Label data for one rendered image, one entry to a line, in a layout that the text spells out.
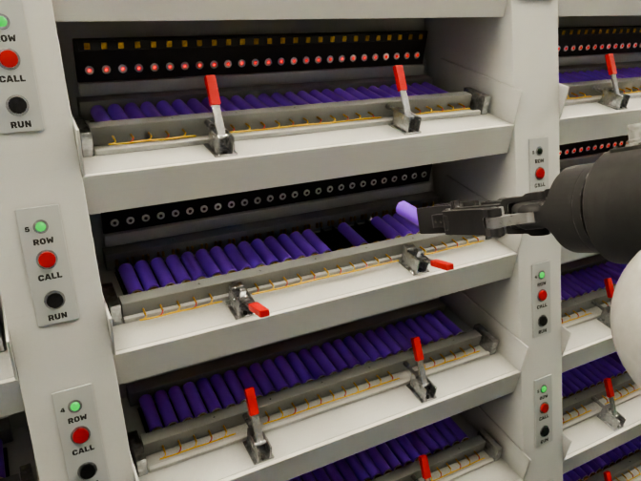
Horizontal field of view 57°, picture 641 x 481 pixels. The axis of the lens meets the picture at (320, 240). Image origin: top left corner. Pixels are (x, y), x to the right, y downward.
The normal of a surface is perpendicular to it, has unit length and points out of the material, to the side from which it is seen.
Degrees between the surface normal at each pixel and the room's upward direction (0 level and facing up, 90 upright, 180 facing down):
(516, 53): 90
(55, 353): 90
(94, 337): 90
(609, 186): 64
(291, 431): 21
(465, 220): 91
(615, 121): 111
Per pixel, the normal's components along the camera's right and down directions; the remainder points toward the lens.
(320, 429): 0.08, -0.86
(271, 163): 0.47, 0.48
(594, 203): -0.88, -0.01
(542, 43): 0.47, 0.14
